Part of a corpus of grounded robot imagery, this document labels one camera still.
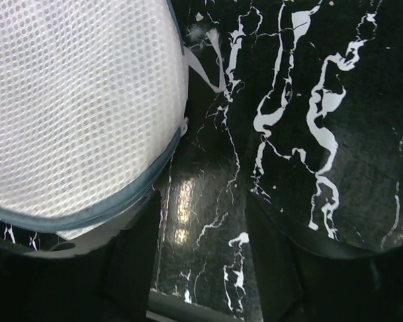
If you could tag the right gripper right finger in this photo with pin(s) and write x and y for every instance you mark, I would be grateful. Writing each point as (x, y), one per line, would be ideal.
(304, 276)

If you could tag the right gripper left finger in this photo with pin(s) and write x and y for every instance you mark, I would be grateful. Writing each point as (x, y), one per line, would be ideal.
(103, 275)

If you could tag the white mesh laundry bag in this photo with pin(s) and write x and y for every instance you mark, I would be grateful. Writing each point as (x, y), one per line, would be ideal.
(92, 103)

